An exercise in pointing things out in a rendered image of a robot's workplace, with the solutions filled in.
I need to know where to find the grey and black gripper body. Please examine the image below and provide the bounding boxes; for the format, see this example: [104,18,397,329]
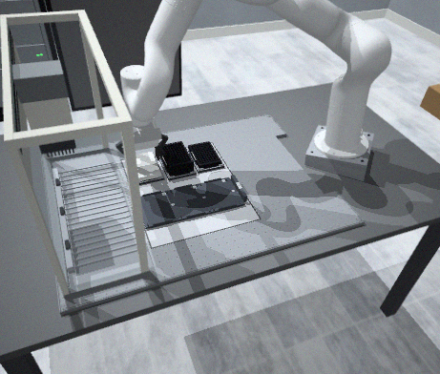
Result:
[135,119,158,151]

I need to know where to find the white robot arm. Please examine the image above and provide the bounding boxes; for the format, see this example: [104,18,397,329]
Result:
[120,0,392,158]

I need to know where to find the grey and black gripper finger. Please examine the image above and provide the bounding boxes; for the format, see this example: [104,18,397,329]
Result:
[155,134,168,161]

